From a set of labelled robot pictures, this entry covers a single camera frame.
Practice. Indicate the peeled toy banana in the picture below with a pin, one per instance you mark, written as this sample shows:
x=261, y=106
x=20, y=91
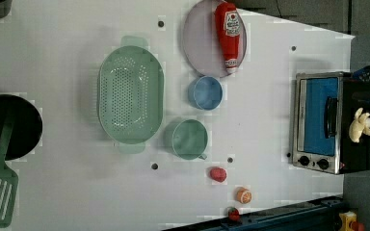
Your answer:
x=359, y=126

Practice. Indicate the black toaster oven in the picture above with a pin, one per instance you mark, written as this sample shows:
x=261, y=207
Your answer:
x=326, y=104

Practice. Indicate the green mug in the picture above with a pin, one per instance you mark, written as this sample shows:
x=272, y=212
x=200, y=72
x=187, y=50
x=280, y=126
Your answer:
x=189, y=140

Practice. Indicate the blue cup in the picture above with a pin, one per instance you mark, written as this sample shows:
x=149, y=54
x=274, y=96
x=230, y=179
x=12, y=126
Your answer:
x=205, y=93

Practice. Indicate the green perforated colander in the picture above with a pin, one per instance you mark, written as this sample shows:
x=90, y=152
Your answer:
x=130, y=99

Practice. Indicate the red toy strawberry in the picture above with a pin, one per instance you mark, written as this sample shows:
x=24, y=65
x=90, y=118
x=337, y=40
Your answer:
x=218, y=174

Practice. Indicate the grey round plate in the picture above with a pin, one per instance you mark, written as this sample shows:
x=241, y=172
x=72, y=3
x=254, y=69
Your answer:
x=200, y=41

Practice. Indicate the orange slice toy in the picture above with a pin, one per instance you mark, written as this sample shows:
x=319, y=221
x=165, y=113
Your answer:
x=244, y=196

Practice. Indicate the red ketchup bottle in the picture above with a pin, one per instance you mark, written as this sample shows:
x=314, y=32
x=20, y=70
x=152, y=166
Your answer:
x=228, y=28

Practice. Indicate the small red toy fruit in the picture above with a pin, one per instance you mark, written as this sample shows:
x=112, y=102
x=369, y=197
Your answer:
x=233, y=214

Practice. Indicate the black round pan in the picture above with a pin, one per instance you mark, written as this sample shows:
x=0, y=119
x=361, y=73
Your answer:
x=27, y=129

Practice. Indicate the yellow toy at edge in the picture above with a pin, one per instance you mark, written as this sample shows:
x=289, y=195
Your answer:
x=350, y=223

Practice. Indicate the green slotted spatula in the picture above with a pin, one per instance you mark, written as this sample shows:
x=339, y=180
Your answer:
x=8, y=177

